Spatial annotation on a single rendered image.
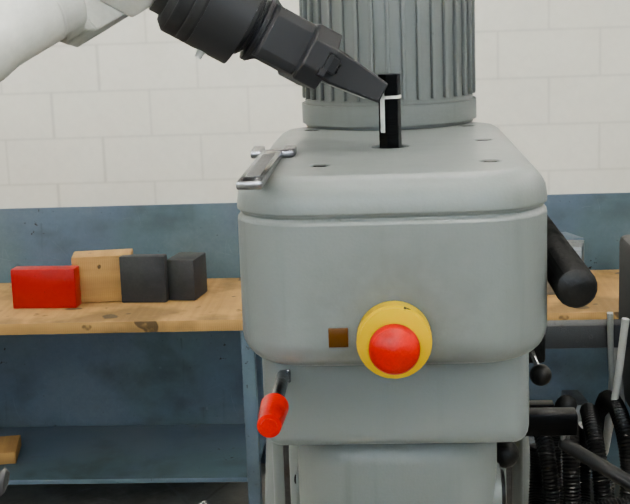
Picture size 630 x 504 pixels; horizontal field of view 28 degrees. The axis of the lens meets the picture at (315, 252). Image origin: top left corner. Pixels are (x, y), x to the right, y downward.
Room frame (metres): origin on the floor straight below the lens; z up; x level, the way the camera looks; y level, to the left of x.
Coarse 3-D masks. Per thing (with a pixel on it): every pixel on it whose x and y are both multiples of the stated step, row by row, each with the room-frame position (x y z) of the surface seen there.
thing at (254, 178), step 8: (256, 152) 1.13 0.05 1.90; (264, 152) 1.12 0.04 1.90; (272, 152) 1.12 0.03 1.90; (280, 152) 1.12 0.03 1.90; (288, 152) 1.13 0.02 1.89; (296, 152) 1.17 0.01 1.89; (256, 160) 1.06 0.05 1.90; (264, 160) 1.06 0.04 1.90; (272, 160) 1.06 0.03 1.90; (248, 168) 1.01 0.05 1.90; (256, 168) 1.00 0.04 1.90; (264, 168) 1.00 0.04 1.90; (272, 168) 1.02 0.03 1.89; (248, 176) 0.96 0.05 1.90; (256, 176) 0.96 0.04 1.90; (264, 176) 0.96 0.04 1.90; (240, 184) 0.93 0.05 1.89; (248, 184) 0.93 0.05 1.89; (256, 184) 0.93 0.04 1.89; (264, 184) 0.95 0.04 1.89
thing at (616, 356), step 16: (608, 320) 1.45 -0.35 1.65; (624, 320) 1.42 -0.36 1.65; (608, 336) 1.45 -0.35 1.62; (624, 336) 1.42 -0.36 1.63; (608, 352) 1.46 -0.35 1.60; (624, 352) 1.42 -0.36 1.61; (608, 368) 1.46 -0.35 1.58; (608, 384) 1.52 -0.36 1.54; (624, 400) 1.51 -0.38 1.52; (608, 416) 1.44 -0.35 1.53; (608, 432) 1.45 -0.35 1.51; (608, 448) 1.46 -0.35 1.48
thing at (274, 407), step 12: (288, 372) 1.08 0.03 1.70; (276, 384) 1.04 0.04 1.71; (276, 396) 0.99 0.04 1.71; (264, 408) 0.96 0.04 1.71; (276, 408) 0.96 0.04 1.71; (288, 408) 0.99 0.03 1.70; (264, 420) 0.94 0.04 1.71; (276, 420) 0.94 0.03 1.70; (264, 432) 0.94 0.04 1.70; (276, 432) 0.94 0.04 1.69
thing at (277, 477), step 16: (272, 448) 1.59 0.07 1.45; (288, 448) 1.57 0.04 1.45; (528, 448) 1.67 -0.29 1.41; (272, 464) 1.66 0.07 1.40; (288, 464) 1.57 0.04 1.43; (528, 464) 1.65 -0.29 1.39; (272, 480) 1.65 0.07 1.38; (288, 480) 1.57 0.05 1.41; (512, 480) 1.56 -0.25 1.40; (528, 480) 1.63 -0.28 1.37; (272, 496) 1.63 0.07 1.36; (288, 496) 1.57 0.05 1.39; (512, 496) 1.56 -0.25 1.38; (528, 496) 1.62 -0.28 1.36
